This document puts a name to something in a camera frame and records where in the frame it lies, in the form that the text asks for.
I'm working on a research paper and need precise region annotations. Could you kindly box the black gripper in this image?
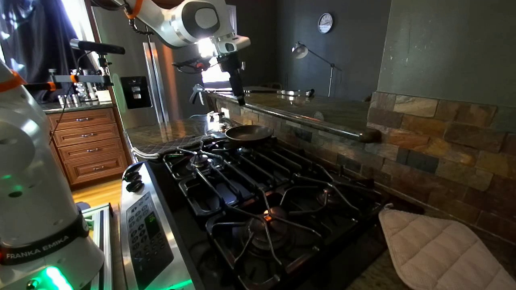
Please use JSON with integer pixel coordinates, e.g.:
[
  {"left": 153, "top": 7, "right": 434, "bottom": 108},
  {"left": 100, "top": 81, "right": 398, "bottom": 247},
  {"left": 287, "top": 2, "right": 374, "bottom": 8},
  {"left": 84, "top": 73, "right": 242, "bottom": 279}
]
[{"left": 216, "top": 52, "right": 250, "bottom": 108}]

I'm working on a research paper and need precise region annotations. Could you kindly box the black frying pan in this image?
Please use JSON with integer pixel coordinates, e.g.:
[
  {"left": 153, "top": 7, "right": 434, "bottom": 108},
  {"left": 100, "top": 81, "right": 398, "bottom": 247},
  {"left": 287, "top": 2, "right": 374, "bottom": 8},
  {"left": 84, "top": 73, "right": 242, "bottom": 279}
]
[{"left": 221, "top": 123, "right": 277, "bottom": 145}]

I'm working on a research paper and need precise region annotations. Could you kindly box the bright window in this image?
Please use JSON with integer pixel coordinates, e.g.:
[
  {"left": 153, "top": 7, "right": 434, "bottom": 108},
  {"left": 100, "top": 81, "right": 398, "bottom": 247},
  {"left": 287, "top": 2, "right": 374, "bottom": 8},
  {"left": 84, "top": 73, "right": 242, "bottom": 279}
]
[{"left": 192, "top": 31, "right": 240, "bottom": 89}]

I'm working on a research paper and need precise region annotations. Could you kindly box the raised granite bar counter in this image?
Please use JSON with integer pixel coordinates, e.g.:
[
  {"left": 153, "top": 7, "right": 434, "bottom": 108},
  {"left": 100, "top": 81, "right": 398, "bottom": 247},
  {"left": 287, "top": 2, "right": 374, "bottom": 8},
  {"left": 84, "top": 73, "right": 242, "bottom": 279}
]
[{"left": 211, "top": 87, "right": 384, "bottom": 145}]

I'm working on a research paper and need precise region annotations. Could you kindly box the black cast iron grate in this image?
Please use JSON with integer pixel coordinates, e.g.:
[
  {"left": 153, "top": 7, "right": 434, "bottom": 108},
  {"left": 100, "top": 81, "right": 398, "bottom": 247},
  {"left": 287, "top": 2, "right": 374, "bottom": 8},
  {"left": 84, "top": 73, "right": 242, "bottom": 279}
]
[
  {"left": 176, "top": 152, "right": 345, "bottom": 220},
  {"left": 202, "top": 182, "right": 390, "bottom": 284},
  {"left": 160, "top": 134, "right": 303, "bottom": 187}
]

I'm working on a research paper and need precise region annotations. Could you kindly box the silver desk lamp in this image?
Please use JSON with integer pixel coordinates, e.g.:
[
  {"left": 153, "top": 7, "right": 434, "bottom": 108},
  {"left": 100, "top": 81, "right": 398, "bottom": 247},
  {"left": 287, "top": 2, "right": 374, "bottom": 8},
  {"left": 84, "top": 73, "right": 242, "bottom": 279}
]
[{"left": 289, "top": 41, "right": 343, "bottom": 100}]

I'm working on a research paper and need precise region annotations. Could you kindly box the stainless steel refrigerator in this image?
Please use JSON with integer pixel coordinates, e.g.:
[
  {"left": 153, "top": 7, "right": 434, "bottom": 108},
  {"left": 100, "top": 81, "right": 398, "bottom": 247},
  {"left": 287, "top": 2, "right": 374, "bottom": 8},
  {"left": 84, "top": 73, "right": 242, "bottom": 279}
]
[{"left": 140, "top": 39, "right": 187, "bottom": 131}]

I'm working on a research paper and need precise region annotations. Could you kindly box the black stove knob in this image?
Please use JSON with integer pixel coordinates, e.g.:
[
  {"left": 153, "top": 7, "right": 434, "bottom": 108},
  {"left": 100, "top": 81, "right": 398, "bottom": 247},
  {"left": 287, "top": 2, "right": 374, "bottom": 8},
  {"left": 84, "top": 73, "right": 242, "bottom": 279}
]
[
  {"left": 126, "top": 179, "right": 147, "bottom": 195},
  {"left": 121, "top": 162, "right": 145, "bottom": 182}
]

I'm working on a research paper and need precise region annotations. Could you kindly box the wooden drawer cabinet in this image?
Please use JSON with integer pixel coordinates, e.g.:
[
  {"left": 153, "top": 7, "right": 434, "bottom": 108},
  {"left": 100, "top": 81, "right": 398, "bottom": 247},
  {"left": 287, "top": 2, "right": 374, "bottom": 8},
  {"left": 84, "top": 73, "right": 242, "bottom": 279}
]
[{"left": 47, "top": 105, "right": 134, "bottom": 189}]

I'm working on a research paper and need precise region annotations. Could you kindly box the metal stand with orange clamps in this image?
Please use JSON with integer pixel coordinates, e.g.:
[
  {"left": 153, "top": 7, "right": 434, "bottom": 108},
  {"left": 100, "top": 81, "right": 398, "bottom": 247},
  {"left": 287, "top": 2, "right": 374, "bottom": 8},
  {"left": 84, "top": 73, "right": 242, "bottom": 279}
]
[{"left": 45, "top": 54, "right": 111, "bottom": 110}]

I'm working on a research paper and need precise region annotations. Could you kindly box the stainless black gas stove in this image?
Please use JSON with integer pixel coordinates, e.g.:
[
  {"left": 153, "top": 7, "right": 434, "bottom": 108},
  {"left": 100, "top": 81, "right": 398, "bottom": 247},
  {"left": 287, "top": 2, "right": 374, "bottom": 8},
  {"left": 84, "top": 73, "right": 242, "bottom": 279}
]
[{"left": 118, "top": 131, "right": 397, "bottom": 290}]

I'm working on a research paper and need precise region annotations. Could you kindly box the dark curtain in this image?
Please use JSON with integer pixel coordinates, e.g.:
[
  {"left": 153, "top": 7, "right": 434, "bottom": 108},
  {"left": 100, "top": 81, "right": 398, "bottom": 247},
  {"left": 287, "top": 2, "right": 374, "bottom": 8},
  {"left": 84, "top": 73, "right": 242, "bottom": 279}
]
[{"left": 0, "top": 0, "right": 74, "bottom": 91}]

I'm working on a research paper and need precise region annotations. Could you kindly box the white quilted pot holder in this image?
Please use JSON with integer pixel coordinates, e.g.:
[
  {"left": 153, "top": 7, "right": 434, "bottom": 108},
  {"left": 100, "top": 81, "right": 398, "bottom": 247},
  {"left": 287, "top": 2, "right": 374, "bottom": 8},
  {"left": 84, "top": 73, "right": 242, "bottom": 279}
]
[{"left": 377, "top": 207, "right": 516, "bottom": 290}]

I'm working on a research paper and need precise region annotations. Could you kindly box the black wall panel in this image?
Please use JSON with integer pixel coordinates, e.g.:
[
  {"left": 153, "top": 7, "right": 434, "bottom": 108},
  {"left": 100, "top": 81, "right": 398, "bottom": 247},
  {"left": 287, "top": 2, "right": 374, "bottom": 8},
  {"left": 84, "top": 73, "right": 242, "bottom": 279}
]
[{"left": 119, "top": 76, "right": 152, "bottom": 110}]

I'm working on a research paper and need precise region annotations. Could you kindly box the round silver wall clock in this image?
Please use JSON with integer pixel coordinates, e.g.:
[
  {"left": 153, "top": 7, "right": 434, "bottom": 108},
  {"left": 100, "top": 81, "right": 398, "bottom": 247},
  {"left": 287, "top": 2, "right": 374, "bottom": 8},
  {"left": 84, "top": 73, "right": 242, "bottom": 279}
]
[{"left": 316, "top": 12, "right": 335, "bottom": 36}]

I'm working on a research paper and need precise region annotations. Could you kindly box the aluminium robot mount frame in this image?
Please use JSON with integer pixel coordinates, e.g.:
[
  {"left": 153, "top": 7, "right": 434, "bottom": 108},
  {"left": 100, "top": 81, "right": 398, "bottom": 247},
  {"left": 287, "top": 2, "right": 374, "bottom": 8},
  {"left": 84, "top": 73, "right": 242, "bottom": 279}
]
[{"left": 79, "top": 202, "right": 116, "bottom": 290}]

